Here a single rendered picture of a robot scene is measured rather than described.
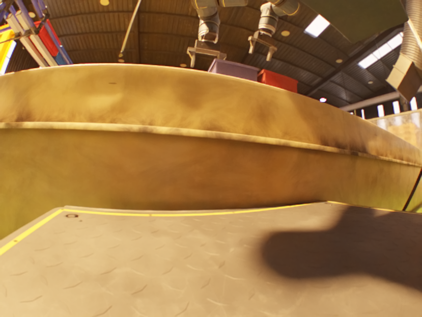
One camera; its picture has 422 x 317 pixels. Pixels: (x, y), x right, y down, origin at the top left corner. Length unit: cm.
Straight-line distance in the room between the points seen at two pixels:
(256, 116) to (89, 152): 60
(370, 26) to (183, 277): 79
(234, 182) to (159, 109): 35
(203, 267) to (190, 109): 51
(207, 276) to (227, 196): 45
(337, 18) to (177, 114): 61
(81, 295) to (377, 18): 85
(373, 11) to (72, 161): 105
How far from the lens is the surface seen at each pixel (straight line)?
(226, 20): 1176
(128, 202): 62
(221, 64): 76
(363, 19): 70
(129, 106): 64
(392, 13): 71
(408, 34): 651
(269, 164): 72
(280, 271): 25
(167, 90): 65
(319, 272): 27
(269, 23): 125
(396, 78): 586
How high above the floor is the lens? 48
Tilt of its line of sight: 3 degrees up
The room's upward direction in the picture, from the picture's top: 3 degrees clockwise
